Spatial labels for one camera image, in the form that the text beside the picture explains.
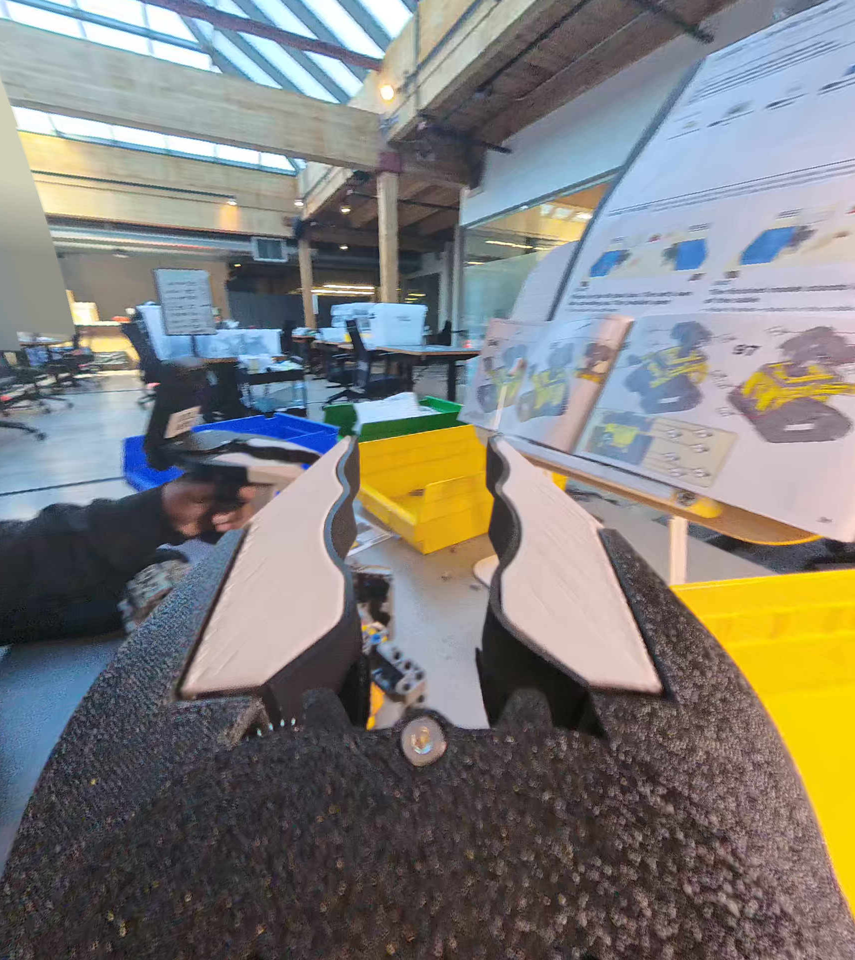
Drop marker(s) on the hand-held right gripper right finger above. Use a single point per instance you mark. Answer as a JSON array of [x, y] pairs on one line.
[[570, 592]]

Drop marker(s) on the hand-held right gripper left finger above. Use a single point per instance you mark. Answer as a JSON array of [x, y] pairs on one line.
[[270, 585]]

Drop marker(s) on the yellow tracked brick vehicle model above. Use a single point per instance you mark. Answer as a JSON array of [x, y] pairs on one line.
[[397, 671]]

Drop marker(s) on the person's left forearm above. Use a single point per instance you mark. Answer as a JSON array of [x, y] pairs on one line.
[[60, 562]]

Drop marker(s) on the person's left hand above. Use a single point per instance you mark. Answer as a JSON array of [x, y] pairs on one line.
[[202, 510]]

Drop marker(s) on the blue storage bin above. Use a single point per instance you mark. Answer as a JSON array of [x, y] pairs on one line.
[[262, 431]]

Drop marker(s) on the black utility cart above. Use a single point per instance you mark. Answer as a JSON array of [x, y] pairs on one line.
[[274, 386]]

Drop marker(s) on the small whiteboard sign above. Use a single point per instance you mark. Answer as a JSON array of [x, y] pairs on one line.
[[184, 300]]

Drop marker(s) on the green storage bin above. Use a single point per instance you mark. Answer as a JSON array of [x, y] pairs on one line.
[[397, 427]]

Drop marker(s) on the bubble wrap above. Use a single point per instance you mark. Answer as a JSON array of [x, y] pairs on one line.
[[397, 411]]

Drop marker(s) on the clear plastic storage box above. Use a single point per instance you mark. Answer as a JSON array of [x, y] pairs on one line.
[[397, 322]]

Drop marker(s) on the large yellow storage bin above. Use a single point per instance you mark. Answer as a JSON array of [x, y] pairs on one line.
[[832, 750]]

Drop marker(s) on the instruction booklet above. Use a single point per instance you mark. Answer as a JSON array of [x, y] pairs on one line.
[[772, 300]]

